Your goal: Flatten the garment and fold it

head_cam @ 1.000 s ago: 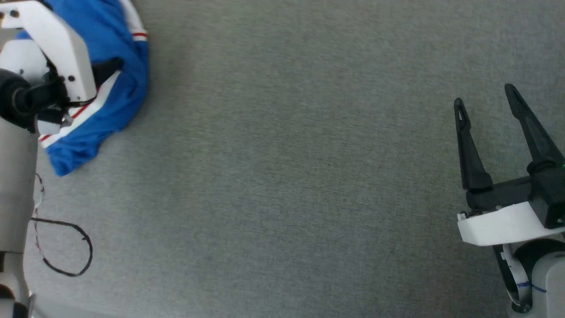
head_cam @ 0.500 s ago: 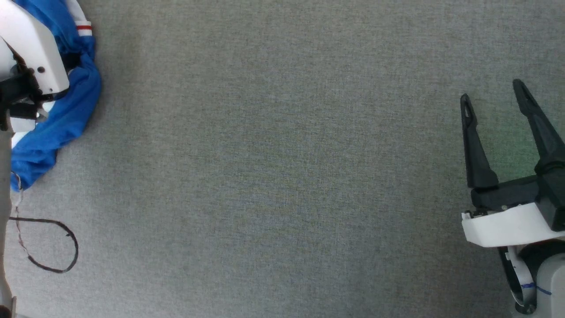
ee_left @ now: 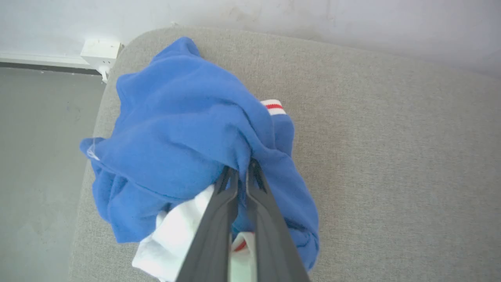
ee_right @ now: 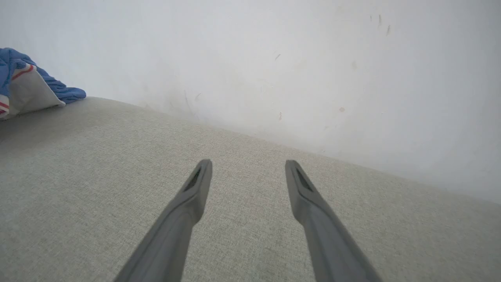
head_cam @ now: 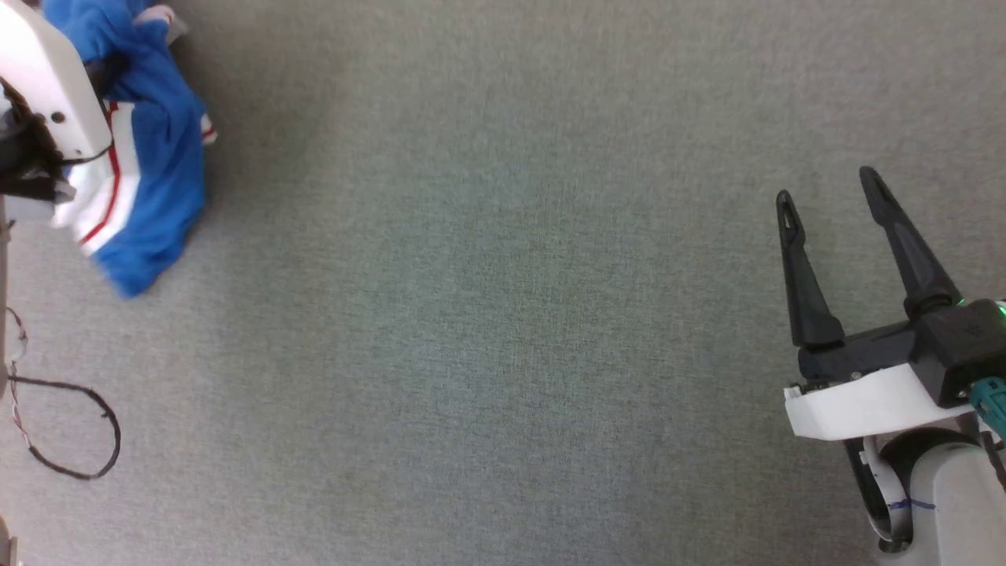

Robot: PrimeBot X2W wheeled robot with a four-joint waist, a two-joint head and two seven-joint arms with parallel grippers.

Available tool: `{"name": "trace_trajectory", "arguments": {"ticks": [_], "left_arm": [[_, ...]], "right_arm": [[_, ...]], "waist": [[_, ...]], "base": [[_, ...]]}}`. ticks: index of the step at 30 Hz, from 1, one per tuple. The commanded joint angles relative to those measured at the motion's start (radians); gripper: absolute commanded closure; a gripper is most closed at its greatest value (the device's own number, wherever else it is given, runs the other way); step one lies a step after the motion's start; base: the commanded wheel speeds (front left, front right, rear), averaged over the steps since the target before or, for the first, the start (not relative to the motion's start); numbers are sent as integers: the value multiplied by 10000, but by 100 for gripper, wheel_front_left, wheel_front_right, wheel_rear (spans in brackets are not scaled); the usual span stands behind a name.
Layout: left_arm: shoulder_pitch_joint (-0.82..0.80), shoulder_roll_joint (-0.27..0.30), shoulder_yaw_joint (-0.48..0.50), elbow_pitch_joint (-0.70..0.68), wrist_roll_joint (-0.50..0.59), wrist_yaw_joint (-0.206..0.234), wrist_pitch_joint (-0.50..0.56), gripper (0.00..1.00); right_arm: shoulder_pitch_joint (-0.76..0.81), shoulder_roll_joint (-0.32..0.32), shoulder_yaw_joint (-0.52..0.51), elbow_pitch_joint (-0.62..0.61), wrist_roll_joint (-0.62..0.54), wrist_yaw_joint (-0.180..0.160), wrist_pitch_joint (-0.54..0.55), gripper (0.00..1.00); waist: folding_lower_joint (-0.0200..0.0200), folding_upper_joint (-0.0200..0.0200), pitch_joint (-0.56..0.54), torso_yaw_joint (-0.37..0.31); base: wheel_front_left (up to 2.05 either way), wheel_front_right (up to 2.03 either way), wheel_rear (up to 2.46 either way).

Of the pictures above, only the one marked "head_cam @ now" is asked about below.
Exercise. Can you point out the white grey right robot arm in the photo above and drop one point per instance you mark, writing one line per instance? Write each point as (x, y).
(959, 503)

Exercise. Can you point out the grey fabric sofa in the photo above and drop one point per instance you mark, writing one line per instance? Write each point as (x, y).
(503, 299)

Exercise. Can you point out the blue white basketball jersey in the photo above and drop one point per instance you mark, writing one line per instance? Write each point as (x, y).
(169, 157)

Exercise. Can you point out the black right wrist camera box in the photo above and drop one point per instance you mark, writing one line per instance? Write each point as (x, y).
(963, 346)

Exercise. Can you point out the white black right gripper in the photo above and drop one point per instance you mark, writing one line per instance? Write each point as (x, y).
(864, 405)

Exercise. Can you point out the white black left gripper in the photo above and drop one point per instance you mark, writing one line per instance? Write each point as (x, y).
(47, 71)

